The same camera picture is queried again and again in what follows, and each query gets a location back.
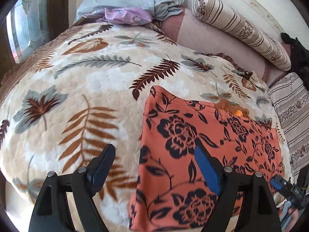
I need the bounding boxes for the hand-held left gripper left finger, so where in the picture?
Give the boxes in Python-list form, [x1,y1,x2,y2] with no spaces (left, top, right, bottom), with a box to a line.
[28,144,116,232]

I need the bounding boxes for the orange floral dress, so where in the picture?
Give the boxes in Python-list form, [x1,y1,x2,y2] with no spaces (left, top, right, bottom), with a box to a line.
[129,85,284,230]

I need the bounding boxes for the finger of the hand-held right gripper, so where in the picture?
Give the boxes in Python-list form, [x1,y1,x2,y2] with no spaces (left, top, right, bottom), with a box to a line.
[270,175,291,196]

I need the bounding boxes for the cream leaf-print blanket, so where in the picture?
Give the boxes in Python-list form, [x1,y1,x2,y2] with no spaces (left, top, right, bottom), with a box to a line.
[0,21,291,213]

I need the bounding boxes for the stained glass window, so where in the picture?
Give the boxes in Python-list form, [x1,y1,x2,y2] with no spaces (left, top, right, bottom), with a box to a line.
[6,0,50,64]

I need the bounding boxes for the long striped floral pillow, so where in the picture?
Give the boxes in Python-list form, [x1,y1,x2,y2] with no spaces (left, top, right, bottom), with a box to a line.
[192,0,292,72]

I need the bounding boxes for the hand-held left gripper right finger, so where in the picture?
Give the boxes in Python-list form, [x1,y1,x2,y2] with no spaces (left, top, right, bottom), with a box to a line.
[194,145,282,232]

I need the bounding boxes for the black jacket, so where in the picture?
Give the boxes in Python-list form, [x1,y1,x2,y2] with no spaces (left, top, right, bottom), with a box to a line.
[280,32,309,91]

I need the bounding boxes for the purple floral cloth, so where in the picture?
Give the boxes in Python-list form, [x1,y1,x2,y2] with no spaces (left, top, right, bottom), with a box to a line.
[96,7,153,26]

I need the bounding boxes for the square striped floral cushion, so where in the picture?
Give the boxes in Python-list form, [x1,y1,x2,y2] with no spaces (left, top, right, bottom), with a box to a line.
[268,72,309,174]

